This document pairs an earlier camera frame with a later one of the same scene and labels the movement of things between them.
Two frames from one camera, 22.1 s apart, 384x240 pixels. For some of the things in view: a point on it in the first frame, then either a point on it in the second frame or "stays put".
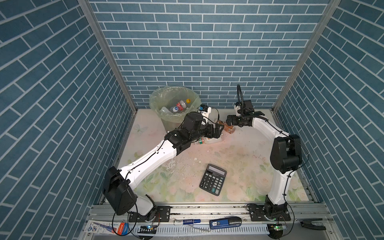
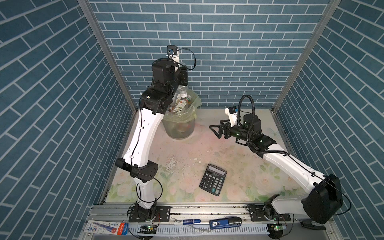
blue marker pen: x=186 y=221 stays put
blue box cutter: x=227 y=222 stays put
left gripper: x=216 y=132 -> x=181 y=73
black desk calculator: x=213 y=179 stays put
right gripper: x=233 y=123 -> x=228 y=128
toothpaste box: x=106 y=227 stays put
